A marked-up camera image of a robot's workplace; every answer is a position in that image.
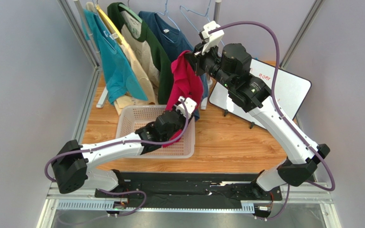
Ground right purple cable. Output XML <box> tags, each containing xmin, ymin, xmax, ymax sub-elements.
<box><xmin>208</xmin><ymin>20</ymin><xmax>336</xmax><ymax>220</ymax></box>

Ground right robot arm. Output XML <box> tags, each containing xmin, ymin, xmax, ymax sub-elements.
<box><xmin>183</xmin><ymin>43</ymin><xmax>330</xmax><ymax>191</ymax></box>

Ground green and cream t-shirt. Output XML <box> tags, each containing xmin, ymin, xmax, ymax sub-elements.
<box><xmin>107</xmin><ymin>2</ymin><xmax>174</xmax><ymax>105</ymax></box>

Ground yellow hanger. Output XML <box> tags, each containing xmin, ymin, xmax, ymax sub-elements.
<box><xmin>95</xmin><ymin>4</ymin><xmax>125</xmax><ymax>45</ymax></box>

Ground red t-shirt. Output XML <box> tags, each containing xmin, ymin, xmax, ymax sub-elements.
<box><xmin>162</xmin><ymin>50</ymin><xmax>205</xmax><ymax>148</ymax></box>

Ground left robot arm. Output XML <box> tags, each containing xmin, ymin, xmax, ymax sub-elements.
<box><xmin>44</xmin><ymin>101</ymin><xmax>195</xmax><ymax>194</ymax></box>

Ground clothes rack pole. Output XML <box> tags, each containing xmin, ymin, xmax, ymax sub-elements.
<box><xmin>213</xmin><ymin>0</ymin><xmax>222</xmax><ymax>23</ymax></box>

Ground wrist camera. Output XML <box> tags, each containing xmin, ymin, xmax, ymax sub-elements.
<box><xmin>200</xmin><ymin>20</ymin><xmax>224</xmax><ymax>55</ymax></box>
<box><xmin>175</xmin><ymin>96</ymin><xmax>197</xmax><ymax>119</ymax></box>

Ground white plastic basket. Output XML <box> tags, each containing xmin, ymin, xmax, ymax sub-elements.
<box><xmin>116</xmin><ymin>105</ymin><xmax>195</xmax><ymax>159</ymax></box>

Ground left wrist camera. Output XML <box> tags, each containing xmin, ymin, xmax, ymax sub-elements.
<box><xmin>175</xmin><ymin>96</ymin><xmax>197</xmax><ymax>119</ymax></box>

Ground light blue wire hanger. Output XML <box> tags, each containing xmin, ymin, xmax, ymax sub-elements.
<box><xmin>178</xmin><ymin>0</ymin><xmax>215</xmax><ymax>46</ymax></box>

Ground whiteboard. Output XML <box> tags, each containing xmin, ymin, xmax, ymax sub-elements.
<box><xmin>209</xmin><ymin>59</ymin><xmax>312</xmax><ymax>128</ymax></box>

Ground dark blue t-shirt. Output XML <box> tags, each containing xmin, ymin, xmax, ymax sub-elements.
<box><xmin>138</xmin><ymin>11</ymin><xmax>209</xmax><ymax>121</ymax></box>

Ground teal t-shirt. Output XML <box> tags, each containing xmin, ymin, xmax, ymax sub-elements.
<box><xmin>84</xmin><ymin>9</ymin><xmax>148</xmax><ymax>104</ymax></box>

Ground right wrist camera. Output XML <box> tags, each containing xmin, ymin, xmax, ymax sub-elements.
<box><xmin>200</xmin><ymin>20</ymin><xmax>224</xmax><ymax>55</ymax></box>

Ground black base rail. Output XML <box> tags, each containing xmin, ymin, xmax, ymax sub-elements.
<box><xmin>93</xmin><ymin>170</ymin><xmax>285</xmax><ymax>210</ymax></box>

